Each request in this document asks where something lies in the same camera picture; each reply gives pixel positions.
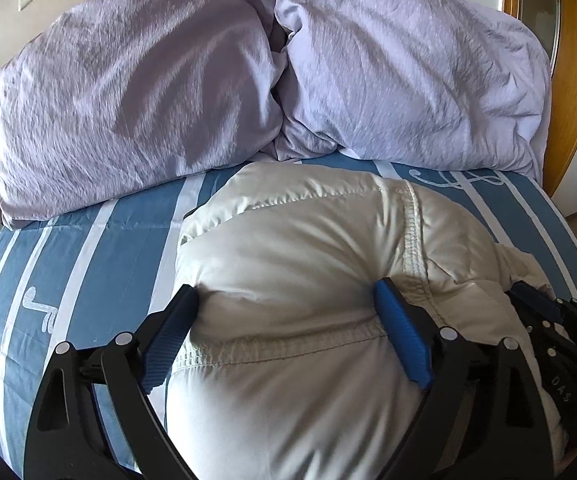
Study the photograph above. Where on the blue striped bed sheet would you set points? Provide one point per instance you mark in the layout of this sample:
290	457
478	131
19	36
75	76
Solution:
93	270

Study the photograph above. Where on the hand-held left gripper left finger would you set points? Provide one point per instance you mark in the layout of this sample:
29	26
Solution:
168	345

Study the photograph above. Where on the lavender pillow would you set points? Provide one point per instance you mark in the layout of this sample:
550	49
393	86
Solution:
118	85
393	60

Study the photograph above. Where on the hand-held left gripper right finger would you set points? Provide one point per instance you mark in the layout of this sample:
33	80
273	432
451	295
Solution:
403	340

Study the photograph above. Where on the wooden frame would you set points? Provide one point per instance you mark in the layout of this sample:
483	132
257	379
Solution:
573	110

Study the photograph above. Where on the beige puffer jacket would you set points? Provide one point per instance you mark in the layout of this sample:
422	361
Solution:
293	270

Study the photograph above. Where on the right lavender pillow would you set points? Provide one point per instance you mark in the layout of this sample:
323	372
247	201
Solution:
393	60

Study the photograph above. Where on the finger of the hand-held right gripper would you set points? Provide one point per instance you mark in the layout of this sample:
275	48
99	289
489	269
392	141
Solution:
531	295

